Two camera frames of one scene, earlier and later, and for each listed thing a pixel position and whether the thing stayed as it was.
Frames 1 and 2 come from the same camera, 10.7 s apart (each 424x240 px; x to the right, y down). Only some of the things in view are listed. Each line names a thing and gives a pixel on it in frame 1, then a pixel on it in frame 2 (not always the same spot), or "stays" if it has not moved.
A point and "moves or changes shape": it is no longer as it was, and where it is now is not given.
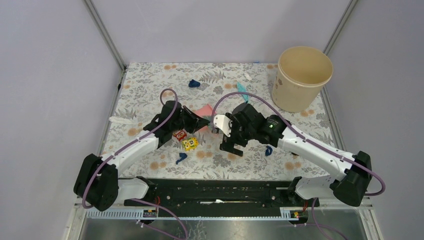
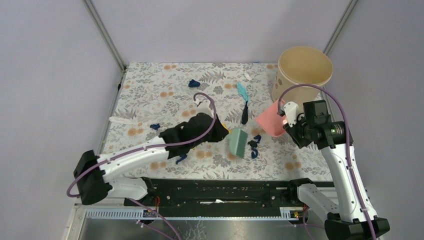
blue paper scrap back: (194, 83) stays
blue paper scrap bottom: (183, 155) stays
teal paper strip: (241, 89) stays
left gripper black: (196, 122) -> (221, 132)
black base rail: (222, 194) stays
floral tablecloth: (215, 88) stays
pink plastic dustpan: (204, 111) moves or changes shape
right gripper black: (228, 143) -> (291, 132)
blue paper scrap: (267, 153) -> (253, 156)
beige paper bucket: (301, 73) stays
